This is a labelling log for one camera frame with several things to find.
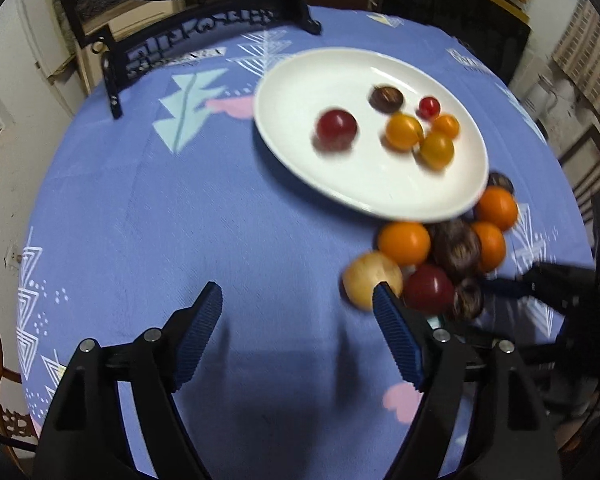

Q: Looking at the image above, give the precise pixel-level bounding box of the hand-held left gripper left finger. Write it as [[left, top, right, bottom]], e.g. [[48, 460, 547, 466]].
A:
[[32, 281, 224, 480]]

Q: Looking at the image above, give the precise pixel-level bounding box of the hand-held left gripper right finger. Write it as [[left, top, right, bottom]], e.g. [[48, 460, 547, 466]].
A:
[[371, 282, 563, 480]]

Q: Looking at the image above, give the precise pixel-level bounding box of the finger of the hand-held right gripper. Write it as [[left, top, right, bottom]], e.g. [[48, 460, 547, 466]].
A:
[[462, 320, 600, 376], [480, 260, 596, 318]]

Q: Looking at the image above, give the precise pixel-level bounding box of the orange tangerine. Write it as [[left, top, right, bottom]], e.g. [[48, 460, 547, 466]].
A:
[[470, 221, 507, 275], [474, 186, 520, 232], [377, 221, 432, 268]]

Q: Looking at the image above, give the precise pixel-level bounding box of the tan round pear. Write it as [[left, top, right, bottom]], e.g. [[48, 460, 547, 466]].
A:
[[342, 251, 405, 311]]

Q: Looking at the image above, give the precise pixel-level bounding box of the small dark water chestnut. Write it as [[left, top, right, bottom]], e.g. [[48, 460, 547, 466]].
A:
[[447, 277, 485, 322], [369, 85, 405, 113], [486, 171, 516, 196]]

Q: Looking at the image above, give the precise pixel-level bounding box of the large dark water chestnut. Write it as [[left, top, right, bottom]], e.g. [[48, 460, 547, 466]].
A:
[[429, 218, 482, 281]]

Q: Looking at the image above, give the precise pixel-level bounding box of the white oval plate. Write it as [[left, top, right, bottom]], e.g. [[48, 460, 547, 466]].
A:
[[252, 47, 490, 223]]

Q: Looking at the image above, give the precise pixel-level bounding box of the blue printed tablecloth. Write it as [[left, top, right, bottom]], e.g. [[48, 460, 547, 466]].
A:
[[17, 5, 598, 480]]

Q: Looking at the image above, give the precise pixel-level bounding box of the dark wooden chair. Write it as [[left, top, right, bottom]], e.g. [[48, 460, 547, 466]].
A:
[[557, 125, 600, 226]]

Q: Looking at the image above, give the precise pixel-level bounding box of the yellow-orange tomato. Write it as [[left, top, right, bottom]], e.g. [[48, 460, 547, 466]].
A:
[[418, 131, 456, 170], [431, 114, 461, 138], [384, 114, 425, 152]]

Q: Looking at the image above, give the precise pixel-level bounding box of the light wooden chair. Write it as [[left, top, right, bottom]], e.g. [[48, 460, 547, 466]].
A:
[[0, 330, 41, 461]]

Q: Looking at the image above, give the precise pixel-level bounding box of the small red cherry tomato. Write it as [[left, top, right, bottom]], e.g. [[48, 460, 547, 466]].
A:
[[417, 96, 441, 120]]

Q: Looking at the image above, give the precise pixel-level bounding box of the black cabinet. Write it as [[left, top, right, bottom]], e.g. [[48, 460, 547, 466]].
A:
[[380, 0, 531, 86]]

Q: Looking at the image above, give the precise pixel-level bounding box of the round painted table screen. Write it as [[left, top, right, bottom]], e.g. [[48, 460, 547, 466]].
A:
[[55, 0, 323, 121]]

